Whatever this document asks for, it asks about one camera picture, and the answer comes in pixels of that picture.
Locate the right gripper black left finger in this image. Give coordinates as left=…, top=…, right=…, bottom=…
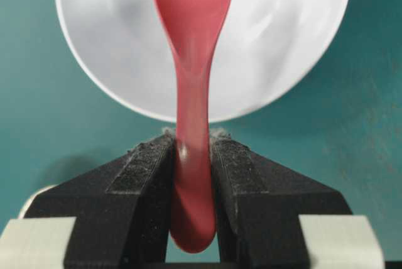
left=25, top=134, right=175, bottom=268

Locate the pink plastic spoon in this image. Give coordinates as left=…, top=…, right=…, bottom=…
left=155, top=0, right=231, bottom=253

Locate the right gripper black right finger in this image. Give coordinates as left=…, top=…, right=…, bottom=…
left=210, top=128, right=352, bottom=268

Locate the white round bowl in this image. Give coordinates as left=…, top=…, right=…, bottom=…
left=55, top=0, right=348, bottom=123

